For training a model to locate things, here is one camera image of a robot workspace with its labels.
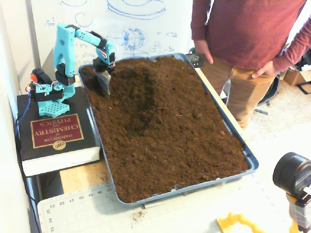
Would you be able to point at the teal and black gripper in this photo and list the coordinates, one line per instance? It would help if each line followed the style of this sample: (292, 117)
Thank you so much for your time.
(100, 67)

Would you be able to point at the brown soil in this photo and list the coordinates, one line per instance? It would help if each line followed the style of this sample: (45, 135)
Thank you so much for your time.
(170, 133)

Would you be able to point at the person's left forearm red sleeve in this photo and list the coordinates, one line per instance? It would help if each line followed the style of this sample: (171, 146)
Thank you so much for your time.
(294, 48)

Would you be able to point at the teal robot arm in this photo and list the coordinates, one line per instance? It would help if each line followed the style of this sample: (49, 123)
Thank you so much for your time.
(64, 53)

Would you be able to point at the person's right forearm red sleeve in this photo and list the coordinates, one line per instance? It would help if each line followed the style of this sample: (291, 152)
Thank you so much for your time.
(198, 21)

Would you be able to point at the person's right hand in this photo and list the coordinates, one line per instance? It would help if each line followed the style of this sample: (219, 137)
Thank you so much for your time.
(203, 47)

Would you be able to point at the person's left hand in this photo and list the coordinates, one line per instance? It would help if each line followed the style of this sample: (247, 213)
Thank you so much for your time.
(264, 70)

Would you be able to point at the black and orange clamp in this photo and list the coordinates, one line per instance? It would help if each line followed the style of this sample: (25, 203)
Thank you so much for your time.
(41, 75)

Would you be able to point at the whiteboard with blue drawings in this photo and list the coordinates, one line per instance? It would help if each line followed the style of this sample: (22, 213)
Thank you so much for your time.
(145, 24)

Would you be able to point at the black chemistry physics handbook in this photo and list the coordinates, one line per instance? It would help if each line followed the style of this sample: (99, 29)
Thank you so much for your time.
(73, 148)

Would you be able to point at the black perforated basket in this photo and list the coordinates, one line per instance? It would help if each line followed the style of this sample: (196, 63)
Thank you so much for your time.
(194, 59)

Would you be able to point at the pale green cutting mat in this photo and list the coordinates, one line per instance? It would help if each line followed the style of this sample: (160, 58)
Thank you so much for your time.
(85, 218)

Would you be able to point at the person in red sweater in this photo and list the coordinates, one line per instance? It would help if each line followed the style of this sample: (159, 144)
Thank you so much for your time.
(247, 31)

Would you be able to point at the black office chair base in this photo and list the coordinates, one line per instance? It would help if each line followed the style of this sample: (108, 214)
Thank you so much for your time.
(273, 92)

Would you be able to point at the blue plastic tray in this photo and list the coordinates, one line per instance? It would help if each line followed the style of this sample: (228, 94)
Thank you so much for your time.
(254, 166)

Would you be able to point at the yellow plastic part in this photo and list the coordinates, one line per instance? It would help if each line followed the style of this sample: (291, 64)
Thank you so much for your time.
(226, 222)

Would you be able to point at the cardboard box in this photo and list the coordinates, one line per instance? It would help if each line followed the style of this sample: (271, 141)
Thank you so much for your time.
(295, 77)

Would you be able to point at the black bag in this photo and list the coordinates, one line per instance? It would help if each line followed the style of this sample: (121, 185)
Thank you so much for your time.
(305, 60)

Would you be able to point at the black camera lens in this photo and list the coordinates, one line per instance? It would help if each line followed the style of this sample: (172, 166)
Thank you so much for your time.
(289, 172)

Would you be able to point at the yellow and grey camera stand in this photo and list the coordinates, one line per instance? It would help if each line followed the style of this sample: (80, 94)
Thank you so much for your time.
(300, 213)

